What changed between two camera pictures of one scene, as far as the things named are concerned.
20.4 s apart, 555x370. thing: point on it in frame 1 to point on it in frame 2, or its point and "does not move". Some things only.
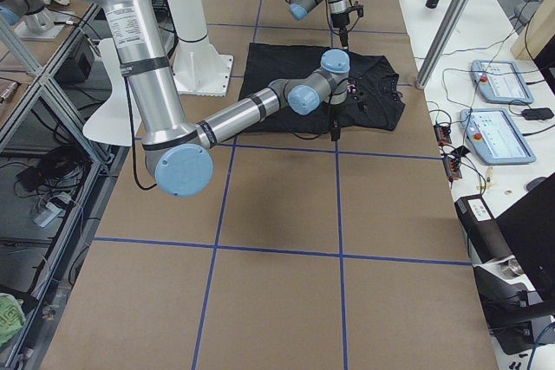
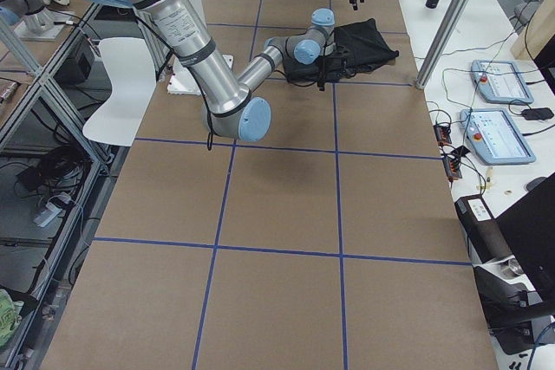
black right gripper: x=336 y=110 to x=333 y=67
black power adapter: x=538 y=113 does not move
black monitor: x=528 y=226 does not move
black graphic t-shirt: x=375 y=100 to x=359 y=47
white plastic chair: x=118 y=119 does not move
